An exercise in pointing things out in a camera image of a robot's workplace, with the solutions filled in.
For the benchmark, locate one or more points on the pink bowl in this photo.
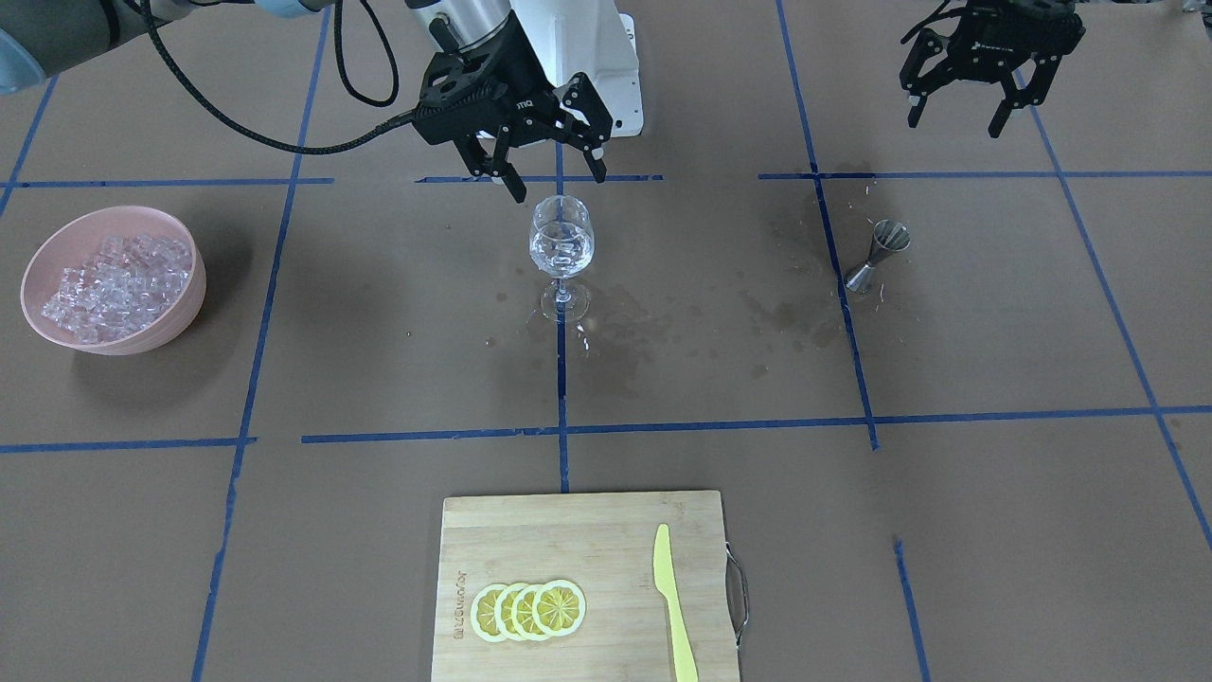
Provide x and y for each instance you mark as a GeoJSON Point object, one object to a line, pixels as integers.
{"type": "Point", "coordinates": [80, 239]}

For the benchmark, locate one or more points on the clear wine glass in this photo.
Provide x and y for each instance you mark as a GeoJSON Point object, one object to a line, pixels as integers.
{"type": "Point", "coordinates": [562, 245]}

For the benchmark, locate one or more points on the bamboo cutting board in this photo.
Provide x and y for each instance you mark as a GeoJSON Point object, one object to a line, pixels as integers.
{"type": "Point", "coordinates": [604, 543]}

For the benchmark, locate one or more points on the lemon slice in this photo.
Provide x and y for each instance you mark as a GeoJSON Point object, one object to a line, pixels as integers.
{"type": "Point", "coordinates": [484, 619]}
{"type": "Point", "coordinates": [559, 608]}
{"type": "Point", "coordinates": [506, 612]}
{"type": "Point", "coordinates": [524, 615]}

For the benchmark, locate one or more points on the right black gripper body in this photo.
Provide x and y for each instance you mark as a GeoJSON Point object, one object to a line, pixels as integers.
{"type": "Point", "coordinates": [531, 98]}

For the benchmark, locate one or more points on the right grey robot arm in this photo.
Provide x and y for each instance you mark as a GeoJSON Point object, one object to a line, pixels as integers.
{"type": "Point", "coordinates": [42, 39]}

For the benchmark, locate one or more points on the yellow plastic knife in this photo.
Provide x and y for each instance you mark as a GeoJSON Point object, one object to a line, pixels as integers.
{"type": "Point", "coordinates": [684, 666]}

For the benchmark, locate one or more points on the steel double jigger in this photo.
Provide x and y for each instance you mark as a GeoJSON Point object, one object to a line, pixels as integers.
{"type": "Point", "coordinates": [887, 239]}

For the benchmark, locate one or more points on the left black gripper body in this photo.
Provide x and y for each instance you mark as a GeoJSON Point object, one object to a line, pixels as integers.
{"type": "Point", "coordinates": [1006, 42]}

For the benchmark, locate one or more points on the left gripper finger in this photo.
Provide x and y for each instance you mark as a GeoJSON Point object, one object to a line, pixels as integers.
{"type": "Point", "coordinates": [1018, 95]}
{"type": "Point", "coordinates": [928, 67]}

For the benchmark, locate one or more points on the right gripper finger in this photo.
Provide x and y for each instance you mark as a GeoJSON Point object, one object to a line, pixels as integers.
{"type": "Point", "coordinates": [495, 165]}
{"type": "Point", "coordinates": [584, 123]}

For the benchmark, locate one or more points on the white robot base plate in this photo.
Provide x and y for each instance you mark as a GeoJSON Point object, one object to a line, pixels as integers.
{"type": "Point", "coordinates": [593, 38]}

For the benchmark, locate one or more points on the pile of ice cubes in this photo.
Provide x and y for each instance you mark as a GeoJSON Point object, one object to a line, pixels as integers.
{"type": "Point", "coordinates": [122, 289]}

